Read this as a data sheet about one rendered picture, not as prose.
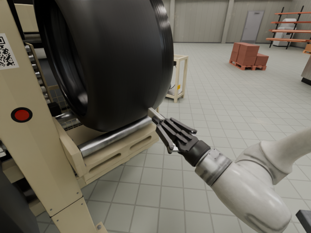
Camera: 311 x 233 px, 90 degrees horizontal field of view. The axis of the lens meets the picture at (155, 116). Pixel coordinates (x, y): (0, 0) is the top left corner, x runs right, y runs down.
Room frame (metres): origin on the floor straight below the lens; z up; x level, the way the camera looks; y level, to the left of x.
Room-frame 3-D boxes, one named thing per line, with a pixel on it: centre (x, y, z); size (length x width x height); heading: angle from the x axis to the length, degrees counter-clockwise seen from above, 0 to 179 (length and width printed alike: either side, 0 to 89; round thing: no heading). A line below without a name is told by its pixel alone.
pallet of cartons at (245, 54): (5.70, -3.20, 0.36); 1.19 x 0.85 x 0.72; 173
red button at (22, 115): (0.37, 0.37, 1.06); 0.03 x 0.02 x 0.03; 133
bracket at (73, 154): (0.49, 0.37, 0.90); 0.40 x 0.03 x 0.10; 43
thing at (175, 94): (2.98, -0.25, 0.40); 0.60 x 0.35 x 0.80; 54
